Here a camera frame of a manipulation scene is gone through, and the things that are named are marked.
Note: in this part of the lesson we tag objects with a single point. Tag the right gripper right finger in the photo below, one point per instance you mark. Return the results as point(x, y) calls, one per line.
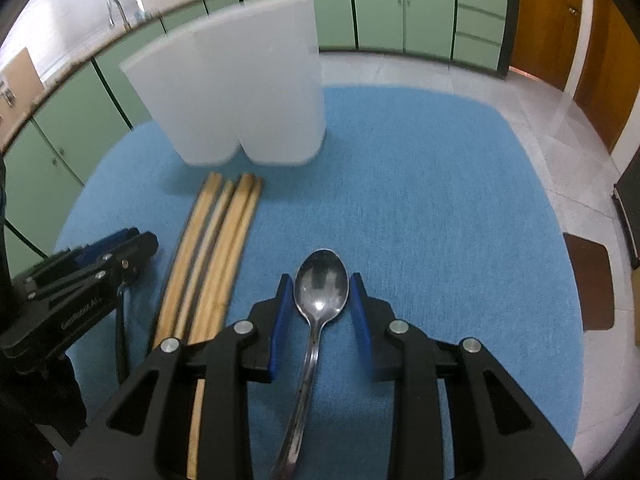
point(497, 431)

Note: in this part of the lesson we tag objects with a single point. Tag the brown chair seat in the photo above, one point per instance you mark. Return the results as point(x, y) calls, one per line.
point(593, 277)

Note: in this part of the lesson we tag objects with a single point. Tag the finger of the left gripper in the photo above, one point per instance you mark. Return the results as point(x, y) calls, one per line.
point(59, 276)
point(91, 253)

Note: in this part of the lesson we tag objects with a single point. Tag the chrome faucet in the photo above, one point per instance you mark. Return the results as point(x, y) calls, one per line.
point(113, 5)

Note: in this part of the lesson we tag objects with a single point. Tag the white holder left compartment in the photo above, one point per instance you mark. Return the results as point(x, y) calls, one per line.
point(172, 76)

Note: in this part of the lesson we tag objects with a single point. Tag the black oven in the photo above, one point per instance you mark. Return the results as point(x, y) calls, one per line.
point(626, 194)

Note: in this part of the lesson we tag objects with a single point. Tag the white holder right compartment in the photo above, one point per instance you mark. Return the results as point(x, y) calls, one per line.
point(262, 68)

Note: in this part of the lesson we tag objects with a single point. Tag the white holder compartment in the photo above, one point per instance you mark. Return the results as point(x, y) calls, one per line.
point(172, 76)
point(262, 68)

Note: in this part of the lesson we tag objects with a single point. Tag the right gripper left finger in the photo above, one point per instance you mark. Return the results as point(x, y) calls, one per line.
point(143, 431)

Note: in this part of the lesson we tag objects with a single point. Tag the blue table cloth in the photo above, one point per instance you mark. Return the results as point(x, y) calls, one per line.
point(430, 197)

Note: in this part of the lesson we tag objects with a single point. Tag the green kitchen cabinets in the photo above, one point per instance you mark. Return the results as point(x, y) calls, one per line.
point(54, 147)

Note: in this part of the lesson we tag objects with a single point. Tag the wooden door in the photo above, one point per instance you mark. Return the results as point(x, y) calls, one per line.
point(546, 39)
point(609, 83)

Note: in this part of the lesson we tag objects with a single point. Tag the wooden chopstick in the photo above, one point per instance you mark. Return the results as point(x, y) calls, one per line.
point(217, 204)
point(180, 267)
point(239, 242)
point(211, 308)

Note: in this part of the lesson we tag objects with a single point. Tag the steel spoon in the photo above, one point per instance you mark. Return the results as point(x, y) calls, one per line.
point(321, 290)

